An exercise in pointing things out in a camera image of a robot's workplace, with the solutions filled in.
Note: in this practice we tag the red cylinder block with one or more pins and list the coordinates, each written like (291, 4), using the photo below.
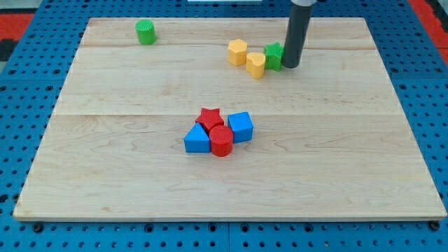
(221, 138)

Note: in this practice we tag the blue cube block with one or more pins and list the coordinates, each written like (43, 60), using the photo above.
(241, 125)

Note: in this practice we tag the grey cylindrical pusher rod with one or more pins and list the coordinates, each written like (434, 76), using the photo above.
(298, 22)

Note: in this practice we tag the yellow heart block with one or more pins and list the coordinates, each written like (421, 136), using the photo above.
(255, 64)

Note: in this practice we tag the yellow hexagon block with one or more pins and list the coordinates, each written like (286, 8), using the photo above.
(236, 52)

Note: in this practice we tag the blue triangle block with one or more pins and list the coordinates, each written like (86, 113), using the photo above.
(197, 140)

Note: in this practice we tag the red star block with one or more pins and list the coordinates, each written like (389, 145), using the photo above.
(209, 118)

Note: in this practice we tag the green star block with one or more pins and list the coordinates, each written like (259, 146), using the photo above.
(273, 54)

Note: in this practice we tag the light wooden board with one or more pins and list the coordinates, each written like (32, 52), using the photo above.
(330, 139)

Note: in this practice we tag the green cylinder block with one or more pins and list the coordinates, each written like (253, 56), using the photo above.
(145, 30)

